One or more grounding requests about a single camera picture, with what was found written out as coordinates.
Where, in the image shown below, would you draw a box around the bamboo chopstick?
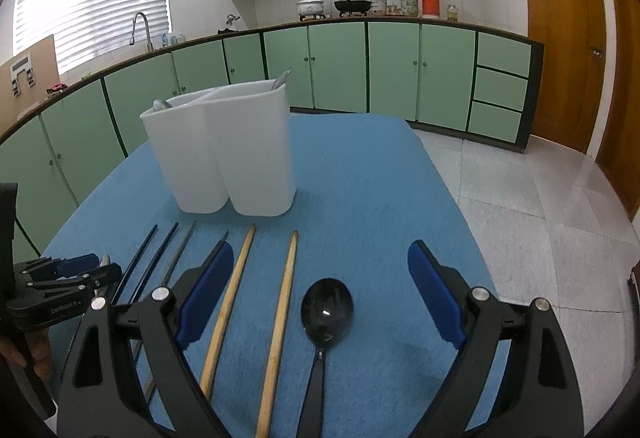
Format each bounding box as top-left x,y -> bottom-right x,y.
255,230 -> 299,438
200,224 -> 256,400

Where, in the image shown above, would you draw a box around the black chopstick gold band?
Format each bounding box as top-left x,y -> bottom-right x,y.
129,222 -> 179,304
110,224 -> 158,304

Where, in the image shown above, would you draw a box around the small silver spoon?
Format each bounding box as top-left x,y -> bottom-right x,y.
152,99 -> 171,112

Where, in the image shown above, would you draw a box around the black spoon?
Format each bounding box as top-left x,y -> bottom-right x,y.
296,278 -> 354,438

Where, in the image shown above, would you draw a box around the large silver spoon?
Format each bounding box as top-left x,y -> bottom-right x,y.
271,68 -> 292,90

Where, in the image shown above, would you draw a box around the person left hand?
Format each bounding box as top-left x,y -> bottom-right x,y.
0,326 -> 56,384

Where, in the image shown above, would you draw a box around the cardboard box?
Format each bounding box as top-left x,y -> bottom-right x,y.
0,35 -> 60,124

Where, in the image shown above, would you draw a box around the white utensil holder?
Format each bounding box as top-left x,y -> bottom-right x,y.
140,80 -> 296,217

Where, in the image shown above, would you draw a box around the blue table cloth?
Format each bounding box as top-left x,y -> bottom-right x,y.
47,114 -> 491,437

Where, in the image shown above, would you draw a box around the chrome faucet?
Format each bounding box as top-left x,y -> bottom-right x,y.
129,11 -> 155,52

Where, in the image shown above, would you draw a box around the green lower cabinets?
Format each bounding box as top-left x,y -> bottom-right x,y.
1,19 -> 544,261

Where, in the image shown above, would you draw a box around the brown wooden door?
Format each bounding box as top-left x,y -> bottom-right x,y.
527,0 -> 606,153

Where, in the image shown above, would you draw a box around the white pot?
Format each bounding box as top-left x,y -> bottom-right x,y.
296,0 -> 326,22

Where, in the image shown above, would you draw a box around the black wok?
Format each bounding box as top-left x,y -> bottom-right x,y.
334,0 -> 372,18

